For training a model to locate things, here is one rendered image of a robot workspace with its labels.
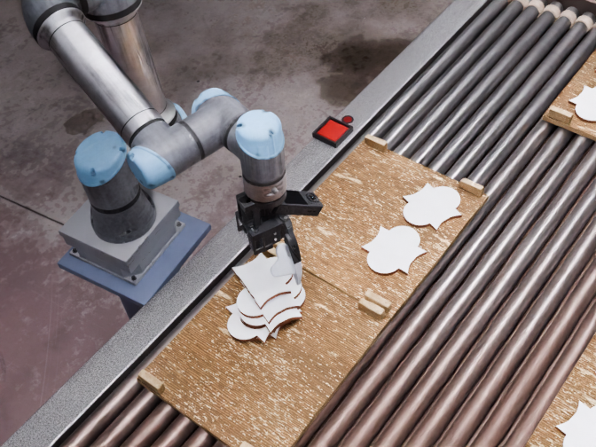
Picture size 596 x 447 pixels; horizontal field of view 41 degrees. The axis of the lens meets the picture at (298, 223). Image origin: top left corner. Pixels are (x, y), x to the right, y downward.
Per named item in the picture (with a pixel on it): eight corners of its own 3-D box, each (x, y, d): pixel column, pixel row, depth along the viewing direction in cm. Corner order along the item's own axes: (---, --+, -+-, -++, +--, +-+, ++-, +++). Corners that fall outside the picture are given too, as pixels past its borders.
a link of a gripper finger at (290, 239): (286, 262, 149) (271, 219, 147) (294, 258, 150) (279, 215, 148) (295, 266, 145) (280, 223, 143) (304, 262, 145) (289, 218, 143)
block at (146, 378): (139, 380, 162) (136, 374, 160) (145, 373, 163) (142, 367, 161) (160, 396, 160) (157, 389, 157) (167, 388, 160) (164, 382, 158)
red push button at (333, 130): (317, 137, 206) (316, 132, 205) (330, 122, 209) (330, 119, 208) (335, 145, 203) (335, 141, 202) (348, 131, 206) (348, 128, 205)
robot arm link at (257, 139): (260, 98, 132) (293, 122, 128) (265, 147, 140) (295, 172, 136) (222, 119, 129) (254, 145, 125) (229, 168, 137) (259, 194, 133)
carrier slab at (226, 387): (137, 381, 164) (135, 378, 163) (261, 249, 183) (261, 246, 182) (270, 477, 149) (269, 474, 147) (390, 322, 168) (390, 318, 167)
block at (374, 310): (356, 309, 169) (356, 301, 167) (362, 302, 170) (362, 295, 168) (380, 322, 166) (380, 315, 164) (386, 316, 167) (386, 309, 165)
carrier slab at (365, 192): (262, 248, 183) (262, 244, 182) (364, 142, 202) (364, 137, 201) (391, 322, 168) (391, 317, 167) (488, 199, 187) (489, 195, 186)
